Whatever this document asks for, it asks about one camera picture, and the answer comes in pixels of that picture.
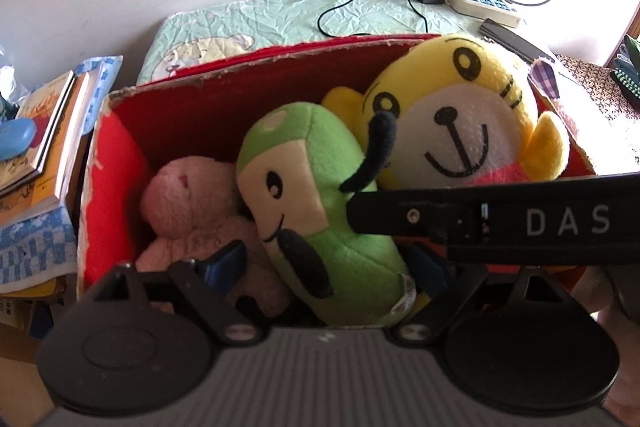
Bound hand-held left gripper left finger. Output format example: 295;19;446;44
82;241;263;344

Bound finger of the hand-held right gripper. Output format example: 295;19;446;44
345;188;482;244

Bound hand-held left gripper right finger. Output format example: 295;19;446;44
391;247;573;344

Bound pink bear plush toy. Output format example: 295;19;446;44
135;157;293;320

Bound green plush toy black antennae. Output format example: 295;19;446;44
236;103;417;327

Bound yellow tiger plush toy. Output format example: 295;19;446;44
321;34;571;192

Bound red cardboard box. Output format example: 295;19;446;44
76;33;598;303

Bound person's right forearm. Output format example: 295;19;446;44
597;302;640;413

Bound brown floral tablecloth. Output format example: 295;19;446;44
555;54;640;178

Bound stack of folded clothes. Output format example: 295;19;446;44
607;34;640;112

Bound thick paperback book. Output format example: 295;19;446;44
0;74;96;224

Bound blue checkered towel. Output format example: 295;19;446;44
0;55;125;286

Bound black smartphone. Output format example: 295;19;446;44
478;19;556;64

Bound white power strip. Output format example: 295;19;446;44
446;0;523;29

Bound orange cover book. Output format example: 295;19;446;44
15;71;76;172

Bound pastel printed bed sheet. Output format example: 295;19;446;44
136;0;556;85

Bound blue glasses case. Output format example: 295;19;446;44
0;118;38;162

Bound thin black cable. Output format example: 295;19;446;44
305;0;430;38

